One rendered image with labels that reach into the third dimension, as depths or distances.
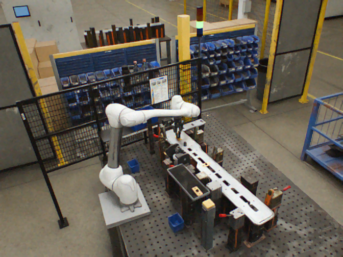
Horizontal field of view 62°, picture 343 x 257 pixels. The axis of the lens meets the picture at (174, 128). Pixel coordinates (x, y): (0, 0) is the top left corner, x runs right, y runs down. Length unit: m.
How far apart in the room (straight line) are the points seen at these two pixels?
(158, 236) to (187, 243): 0.23
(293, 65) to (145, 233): 4.04
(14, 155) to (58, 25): 4.93
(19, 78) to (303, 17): 4.18
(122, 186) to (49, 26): 6.70
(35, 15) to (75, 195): 5.66
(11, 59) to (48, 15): 4.85
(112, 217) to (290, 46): 3.96
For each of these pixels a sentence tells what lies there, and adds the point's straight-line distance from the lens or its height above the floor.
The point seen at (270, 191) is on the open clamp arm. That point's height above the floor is 1.09.
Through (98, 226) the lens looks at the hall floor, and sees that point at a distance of 3.50.
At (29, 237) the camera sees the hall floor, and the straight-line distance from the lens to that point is 3.70.
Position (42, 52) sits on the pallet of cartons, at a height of 0.92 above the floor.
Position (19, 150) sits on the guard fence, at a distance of 4.35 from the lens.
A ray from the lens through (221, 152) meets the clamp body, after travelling 2.61.
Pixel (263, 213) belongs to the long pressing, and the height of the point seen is 1.00.
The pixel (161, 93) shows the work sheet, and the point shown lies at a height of 1.25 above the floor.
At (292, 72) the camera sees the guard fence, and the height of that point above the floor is 0.66.
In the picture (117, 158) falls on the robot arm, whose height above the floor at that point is 1.13.
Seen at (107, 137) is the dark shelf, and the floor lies 1.03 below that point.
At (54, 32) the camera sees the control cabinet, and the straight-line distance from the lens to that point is 8.65.
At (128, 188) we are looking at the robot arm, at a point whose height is 0.96.
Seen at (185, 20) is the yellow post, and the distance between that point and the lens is 3.14.
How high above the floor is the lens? 2.60
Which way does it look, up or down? 32 degrees down
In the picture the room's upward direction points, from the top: 3 degrees counter-clockwise
